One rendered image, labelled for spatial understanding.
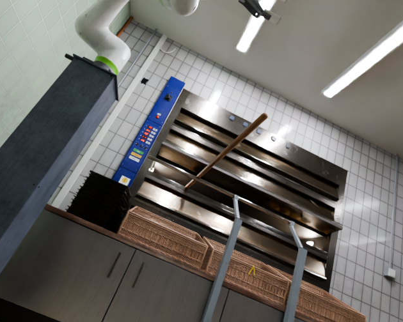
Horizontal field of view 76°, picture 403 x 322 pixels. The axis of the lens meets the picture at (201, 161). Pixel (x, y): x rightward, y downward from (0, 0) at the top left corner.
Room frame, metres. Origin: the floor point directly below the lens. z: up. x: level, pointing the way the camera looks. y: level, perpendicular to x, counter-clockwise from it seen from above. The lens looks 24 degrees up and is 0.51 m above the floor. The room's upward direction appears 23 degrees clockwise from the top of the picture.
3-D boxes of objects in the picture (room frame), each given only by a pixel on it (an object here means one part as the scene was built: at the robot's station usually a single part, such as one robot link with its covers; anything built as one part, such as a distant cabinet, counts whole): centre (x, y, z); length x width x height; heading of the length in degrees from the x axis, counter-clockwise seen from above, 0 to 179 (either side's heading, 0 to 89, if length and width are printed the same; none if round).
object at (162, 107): (3.05, 0.63, 1.08); 1.93 x 0.16 x 2.15; 6
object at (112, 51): (1.12, 0.66, 1.36); 0.16 x 0.13 x 0.19; 128
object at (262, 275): (1.96, -0.55, 0.72); 0.56 x 0.49 x 0.28; 94
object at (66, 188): (2.07, 0.88, 1.45); 0.05 x 0.02 x 2.30; 96
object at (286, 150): (2.25, -0.51, 2.00); 1.80 x 0.08 x 0.21; 96
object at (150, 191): (2.23, -0.51, 1.02); 1.79 x 0.11 x 0.19; 96
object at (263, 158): (2.23, -0.51, 1.80); 1.79 x 0.11 x 0.19; 96
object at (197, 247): (1.90, 0.04, 0.72); 0.56 x 0.49 x 0.28; 96
